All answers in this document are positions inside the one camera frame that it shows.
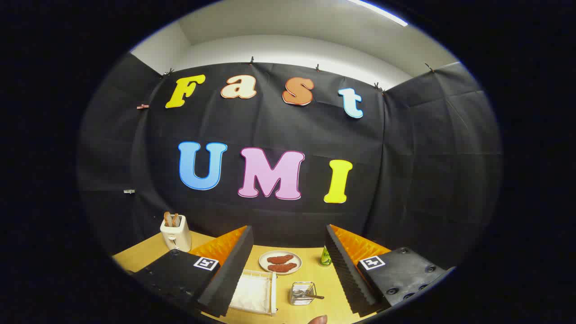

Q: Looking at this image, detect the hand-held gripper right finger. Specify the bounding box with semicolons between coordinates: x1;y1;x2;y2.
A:
324;224;456;316

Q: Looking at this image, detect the silver wire basket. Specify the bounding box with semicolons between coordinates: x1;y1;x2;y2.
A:
290;282;316;306

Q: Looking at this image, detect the white wire dish rack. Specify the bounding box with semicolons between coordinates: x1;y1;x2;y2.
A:
229;269;278;316

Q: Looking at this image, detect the cream toaster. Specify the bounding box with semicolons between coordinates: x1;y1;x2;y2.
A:
160;215;192;252

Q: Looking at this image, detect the white plate with meat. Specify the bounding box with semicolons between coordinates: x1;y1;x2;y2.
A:
259;250;303;275

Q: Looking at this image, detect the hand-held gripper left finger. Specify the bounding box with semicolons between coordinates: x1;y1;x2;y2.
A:
128;225;255;318

